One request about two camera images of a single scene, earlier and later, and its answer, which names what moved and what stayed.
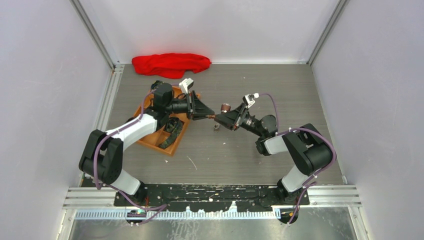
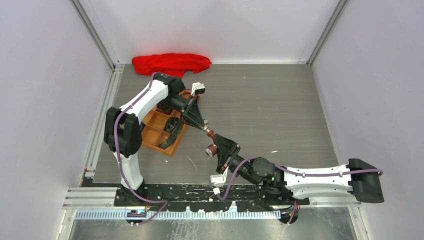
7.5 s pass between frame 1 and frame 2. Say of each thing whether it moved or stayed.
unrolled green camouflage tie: stayed
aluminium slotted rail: stayed
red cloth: stayed
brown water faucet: moved
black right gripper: moved
